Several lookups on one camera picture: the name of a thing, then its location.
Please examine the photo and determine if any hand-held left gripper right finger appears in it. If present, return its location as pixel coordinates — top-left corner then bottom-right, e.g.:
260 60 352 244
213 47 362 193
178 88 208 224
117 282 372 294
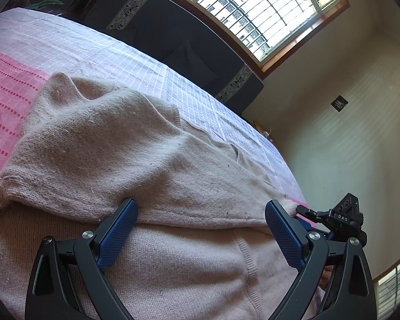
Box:
265 200 377 320

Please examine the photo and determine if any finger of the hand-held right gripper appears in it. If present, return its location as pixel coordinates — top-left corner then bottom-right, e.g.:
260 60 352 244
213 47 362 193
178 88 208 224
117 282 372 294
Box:
295 205 325 224
295 218 330 234

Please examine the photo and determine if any green hose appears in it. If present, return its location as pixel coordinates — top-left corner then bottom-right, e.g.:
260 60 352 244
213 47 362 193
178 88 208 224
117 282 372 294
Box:
27 0 65 11

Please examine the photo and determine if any beige knitted sweater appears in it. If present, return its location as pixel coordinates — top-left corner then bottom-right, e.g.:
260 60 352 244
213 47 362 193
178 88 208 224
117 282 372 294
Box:
0 71 324 320

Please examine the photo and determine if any dark sofa cushion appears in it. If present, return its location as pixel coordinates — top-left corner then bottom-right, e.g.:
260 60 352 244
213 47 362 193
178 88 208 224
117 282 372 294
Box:
163 39 218 89

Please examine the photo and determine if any dark sofa with patterned stripes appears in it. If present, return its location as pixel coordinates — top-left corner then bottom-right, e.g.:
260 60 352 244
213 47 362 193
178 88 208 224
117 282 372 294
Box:
57 0 265 114

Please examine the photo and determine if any black wall sticker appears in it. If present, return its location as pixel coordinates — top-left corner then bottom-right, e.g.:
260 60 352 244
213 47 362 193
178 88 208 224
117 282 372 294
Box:
331 95 349 113

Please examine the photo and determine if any small barred window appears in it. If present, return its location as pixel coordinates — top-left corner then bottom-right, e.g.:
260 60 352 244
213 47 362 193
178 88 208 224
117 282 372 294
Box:
373 251 400 320

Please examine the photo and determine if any pink and white checked bedsheet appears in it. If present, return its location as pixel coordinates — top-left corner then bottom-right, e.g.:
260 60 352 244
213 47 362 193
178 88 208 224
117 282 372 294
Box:
0 8 310 230

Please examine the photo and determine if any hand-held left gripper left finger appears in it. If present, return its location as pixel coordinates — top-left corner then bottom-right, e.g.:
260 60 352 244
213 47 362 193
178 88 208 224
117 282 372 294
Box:
25 198 139 320

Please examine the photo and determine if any barred window with wooden frame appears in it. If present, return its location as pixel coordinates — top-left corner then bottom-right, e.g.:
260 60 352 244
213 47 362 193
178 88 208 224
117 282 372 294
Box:
120 0 350 81

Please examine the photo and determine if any round wooden side table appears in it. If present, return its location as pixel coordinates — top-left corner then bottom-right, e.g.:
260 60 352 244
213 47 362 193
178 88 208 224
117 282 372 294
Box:
253 122 274 141

